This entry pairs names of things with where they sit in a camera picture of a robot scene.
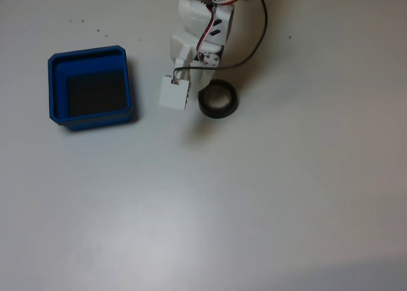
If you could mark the black tape roll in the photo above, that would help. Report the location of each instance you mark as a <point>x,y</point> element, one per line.
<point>219,114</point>

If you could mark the blue plastic box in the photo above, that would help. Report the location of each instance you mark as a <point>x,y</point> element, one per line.
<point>95,121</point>

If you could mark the white camera box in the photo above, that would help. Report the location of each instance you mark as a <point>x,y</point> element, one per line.
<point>173,94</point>

